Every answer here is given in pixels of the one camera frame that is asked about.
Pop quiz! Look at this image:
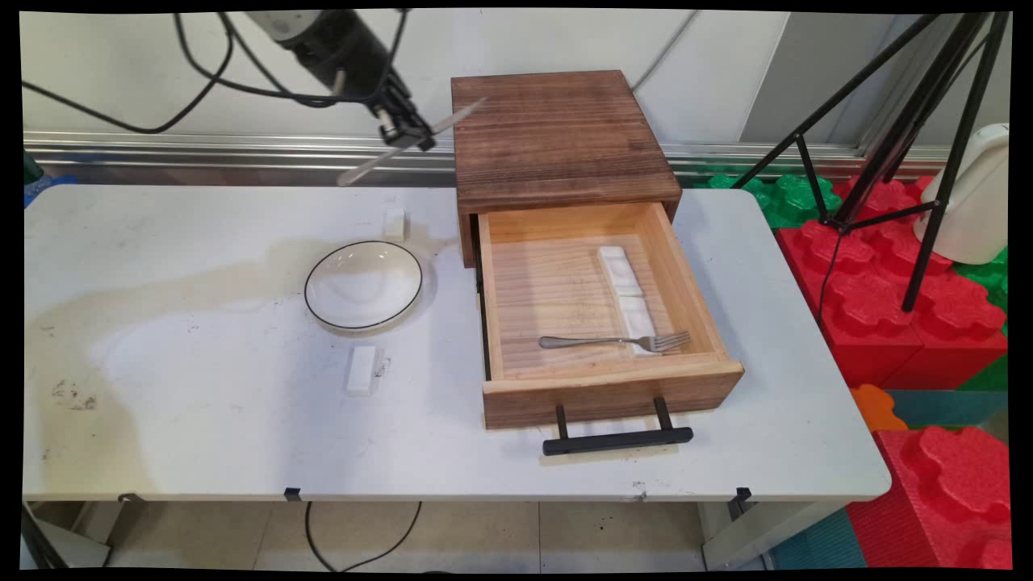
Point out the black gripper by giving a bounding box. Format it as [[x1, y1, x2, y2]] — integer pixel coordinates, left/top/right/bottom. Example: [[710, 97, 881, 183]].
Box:
[[281, 10, 437, 151]]

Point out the serrated steel table knife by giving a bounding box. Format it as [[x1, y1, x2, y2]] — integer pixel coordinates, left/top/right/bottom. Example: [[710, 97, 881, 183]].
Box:
[[337, 97, 488, 187]]

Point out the dark wooden drawer cabinet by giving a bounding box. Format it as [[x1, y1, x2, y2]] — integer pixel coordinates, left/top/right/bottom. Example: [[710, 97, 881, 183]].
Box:
[[450, 69, 684, 269]]

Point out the white bowl with black rim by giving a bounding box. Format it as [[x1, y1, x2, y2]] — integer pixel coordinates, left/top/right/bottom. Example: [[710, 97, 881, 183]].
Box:
[[303, 240, 424, 331]]

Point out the steel fork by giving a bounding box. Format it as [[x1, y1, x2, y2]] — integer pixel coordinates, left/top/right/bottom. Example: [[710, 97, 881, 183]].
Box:
[[538, 329, 692, 355]]

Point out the light wooden drawer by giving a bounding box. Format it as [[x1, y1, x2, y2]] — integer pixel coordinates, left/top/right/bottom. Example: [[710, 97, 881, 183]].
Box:
[[476, 202, 745, 431]]

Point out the dark green blue object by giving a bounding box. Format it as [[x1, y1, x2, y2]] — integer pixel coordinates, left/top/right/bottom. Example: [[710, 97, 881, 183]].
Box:
[[23, 152, 79, 207]]

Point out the green foam block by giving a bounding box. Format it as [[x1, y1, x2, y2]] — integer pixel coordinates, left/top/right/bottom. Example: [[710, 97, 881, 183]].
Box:
[[951, 246, 1010, 336], [955, 353, 1010, 393], [692, 173, 845, 230]]

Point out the white table leg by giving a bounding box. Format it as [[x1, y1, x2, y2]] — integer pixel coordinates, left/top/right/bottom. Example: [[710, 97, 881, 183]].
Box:
[[699, 500, 845, 571], [22, 500, 148, 570]]

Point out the orange foam block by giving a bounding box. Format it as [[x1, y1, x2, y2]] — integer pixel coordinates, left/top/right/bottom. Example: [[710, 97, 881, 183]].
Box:
[[848, 383, 910, 433]]

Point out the black tripod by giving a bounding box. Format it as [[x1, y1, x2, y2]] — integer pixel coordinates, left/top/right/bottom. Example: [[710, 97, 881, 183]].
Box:
[[730, 12, 1011, 313]]

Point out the white plastic appliance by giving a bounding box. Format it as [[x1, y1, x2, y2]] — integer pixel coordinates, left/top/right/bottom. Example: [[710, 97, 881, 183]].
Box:
[[920, 123, 1010, 266]]

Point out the teal foam mat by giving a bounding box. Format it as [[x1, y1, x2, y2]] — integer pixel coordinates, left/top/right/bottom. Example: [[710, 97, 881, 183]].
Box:
[[886, 389, 1010, 429], [769, 507, 869, 571]]

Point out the metal wall rail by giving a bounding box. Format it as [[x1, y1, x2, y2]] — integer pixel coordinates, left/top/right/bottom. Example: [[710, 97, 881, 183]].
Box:
[[23, 131, 953, 188]]

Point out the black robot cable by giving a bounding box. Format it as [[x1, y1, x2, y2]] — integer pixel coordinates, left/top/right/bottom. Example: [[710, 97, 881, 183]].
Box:
[[22, 10, 236, 136]]

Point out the white wall cable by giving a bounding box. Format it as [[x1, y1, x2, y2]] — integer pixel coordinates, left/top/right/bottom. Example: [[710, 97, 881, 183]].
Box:
[[632, 11, 696, 91]]

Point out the black bar drawer handle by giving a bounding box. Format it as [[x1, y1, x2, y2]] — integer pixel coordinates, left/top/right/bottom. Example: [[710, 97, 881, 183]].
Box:
[[542, 397, 695, 458]]

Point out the black floor cable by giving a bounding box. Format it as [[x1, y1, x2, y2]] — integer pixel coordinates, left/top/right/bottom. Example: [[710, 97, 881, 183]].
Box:
[[304, 501, 423, 573]]

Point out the black tripod cable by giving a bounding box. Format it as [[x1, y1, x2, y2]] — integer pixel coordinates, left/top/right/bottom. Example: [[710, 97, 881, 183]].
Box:
[[817, 232, 846, 325]]

